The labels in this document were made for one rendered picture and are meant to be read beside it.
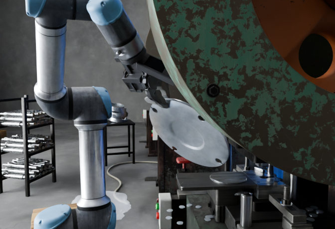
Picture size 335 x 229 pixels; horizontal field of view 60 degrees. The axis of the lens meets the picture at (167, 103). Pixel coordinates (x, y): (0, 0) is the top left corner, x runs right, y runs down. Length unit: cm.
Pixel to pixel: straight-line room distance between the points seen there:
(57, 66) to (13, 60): 733
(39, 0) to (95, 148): 52
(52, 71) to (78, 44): 688
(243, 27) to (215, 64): 8
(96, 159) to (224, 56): 67
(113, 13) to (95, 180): 60
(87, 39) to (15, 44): 176
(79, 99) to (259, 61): 66
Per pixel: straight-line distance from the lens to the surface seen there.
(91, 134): 103
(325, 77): 67
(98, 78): 763
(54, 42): 82
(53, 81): 92
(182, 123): 89
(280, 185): 104
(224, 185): 98
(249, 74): 51
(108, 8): 67
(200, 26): 50
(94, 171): 105
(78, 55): 774
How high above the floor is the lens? 112
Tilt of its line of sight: 5 degrees down
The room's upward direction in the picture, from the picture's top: straight up
